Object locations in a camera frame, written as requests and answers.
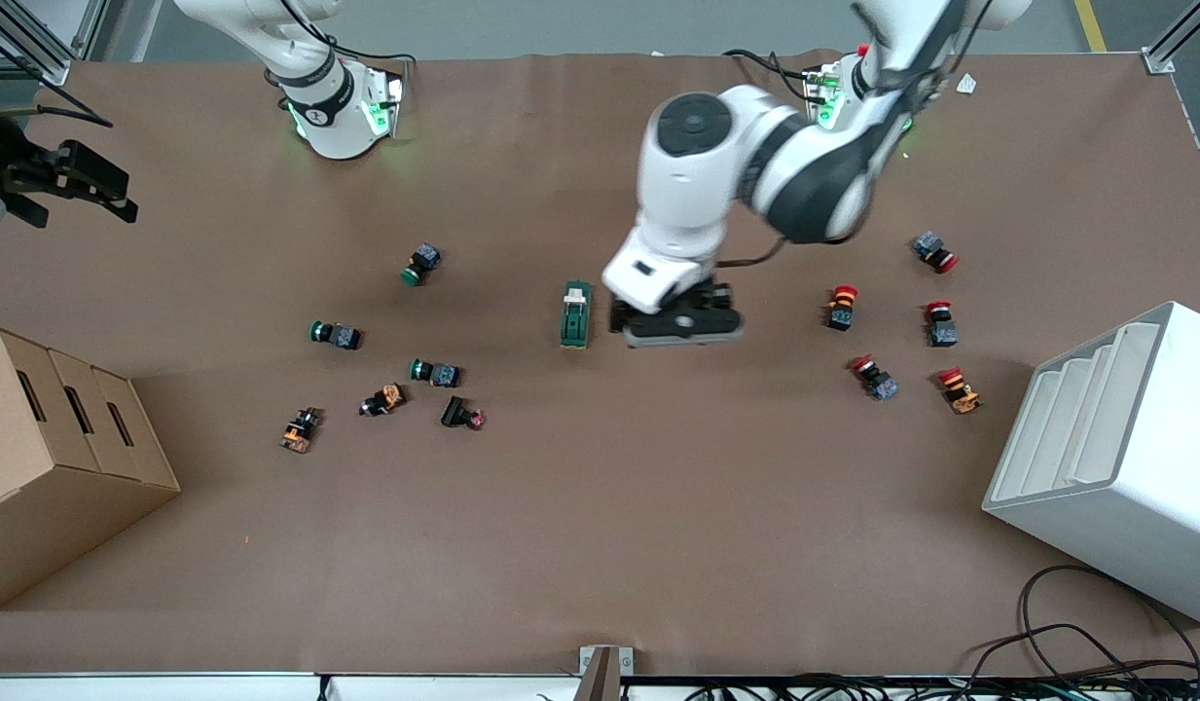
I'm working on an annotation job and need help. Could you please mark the grey metal bracket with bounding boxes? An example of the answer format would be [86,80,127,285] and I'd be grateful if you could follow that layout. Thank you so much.
[577,645,636,701]

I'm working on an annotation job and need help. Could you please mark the green push button blue block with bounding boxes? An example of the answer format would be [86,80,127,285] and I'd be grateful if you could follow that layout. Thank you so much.
[309,320,363,352]
[400,242,443,287]
[409,357,462,389]

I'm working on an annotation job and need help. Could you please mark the red emergency button orange block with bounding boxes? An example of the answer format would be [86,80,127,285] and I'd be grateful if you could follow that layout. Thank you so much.
[824,284,860,333]
[937,366,983,416]

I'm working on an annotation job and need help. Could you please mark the black square button red terminals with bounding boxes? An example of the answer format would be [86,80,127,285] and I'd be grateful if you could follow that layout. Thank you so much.
[439,394,488,431]

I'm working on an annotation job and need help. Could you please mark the brown paper table cover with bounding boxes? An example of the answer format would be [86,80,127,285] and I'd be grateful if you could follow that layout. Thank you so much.
[0,49,1200,678]

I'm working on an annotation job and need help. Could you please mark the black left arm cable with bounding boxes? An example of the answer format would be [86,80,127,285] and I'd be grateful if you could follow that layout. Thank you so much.
[721,47,815,103]

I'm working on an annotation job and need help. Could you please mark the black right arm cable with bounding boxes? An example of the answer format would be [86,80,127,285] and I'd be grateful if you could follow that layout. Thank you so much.
[278,0,418,69]

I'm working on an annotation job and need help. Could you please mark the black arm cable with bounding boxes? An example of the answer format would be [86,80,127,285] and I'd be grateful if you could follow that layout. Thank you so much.
[278,0,418,69]
[721,47,815,103]

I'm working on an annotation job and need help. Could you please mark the green load switch white handle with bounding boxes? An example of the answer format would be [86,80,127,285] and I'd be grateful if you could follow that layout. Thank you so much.
[560,279,594,351]

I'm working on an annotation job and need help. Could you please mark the black looped cable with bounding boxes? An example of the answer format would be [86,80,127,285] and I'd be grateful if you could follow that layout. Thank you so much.
[967,564,1200,687]

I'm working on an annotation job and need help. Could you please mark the black cable bundle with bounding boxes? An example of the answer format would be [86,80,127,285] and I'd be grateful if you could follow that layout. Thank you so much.
[682,672,1200,701]

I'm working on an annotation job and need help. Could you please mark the black selector switch orange block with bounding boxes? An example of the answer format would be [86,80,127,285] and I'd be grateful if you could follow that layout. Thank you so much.
[280,407,324,455]
[358,383,408,419]

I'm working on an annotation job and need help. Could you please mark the white stepped plastic bin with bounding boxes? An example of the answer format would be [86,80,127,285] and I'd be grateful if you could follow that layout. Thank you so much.
[981,301,1200,627]

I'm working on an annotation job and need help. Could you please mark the aluminium frame profile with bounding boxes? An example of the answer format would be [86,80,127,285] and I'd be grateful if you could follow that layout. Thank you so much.
[1143,0,1200,76]
[0,0,109,87]

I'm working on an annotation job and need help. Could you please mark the brown cardboard box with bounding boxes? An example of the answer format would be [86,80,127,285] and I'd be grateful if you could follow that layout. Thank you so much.
[0,325,183,613]

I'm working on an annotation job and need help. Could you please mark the white table edge rail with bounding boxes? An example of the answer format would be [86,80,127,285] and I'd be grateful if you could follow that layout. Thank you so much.
[0,671,1200,701]

